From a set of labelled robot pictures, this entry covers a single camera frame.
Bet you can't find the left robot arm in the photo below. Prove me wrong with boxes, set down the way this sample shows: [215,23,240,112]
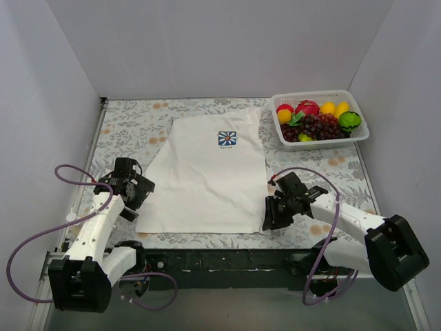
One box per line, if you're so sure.
[48,157,155,312]

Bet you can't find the purple toy grapes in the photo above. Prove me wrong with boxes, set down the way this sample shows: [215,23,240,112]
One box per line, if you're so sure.
[280,114,350,142]

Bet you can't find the beige lotion pump bottle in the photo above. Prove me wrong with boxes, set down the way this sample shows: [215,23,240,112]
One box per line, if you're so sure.
[65,212,77,222]

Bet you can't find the white plastic basket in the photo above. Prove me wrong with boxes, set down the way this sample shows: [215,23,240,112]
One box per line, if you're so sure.
[270,90,369,151]

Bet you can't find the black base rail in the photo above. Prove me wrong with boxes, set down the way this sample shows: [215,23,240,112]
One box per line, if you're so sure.
[119,248,318,297]

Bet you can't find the red dragon fruit toy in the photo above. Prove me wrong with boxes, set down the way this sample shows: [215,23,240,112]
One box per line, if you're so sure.
[294,100,320,115]

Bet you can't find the small yellow green toy fruit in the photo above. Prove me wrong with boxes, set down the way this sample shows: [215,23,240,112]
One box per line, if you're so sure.
[298,133,313,142]

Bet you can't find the yellow toy lemon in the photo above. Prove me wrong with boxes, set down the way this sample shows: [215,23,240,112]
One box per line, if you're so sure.
[320,102,336,116]

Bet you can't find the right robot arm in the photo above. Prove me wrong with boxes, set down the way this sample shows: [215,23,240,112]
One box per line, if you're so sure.
[263,172,429,292]

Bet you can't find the white t-shirt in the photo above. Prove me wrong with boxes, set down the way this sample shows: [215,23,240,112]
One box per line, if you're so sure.
[136,108,268,234]

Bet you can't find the yellow toy mango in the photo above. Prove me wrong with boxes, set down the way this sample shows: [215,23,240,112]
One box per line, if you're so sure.
[334,102,350,119]

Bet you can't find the red yellow toy apple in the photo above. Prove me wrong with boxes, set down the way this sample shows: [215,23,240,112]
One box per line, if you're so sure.
[276,103,294,125]

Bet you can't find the floral table mat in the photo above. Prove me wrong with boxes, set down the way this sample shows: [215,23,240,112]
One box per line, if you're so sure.
[90,99,378,249]

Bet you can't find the green toy watermelon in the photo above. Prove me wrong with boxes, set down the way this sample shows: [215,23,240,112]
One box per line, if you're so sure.
[338,111,362,132]

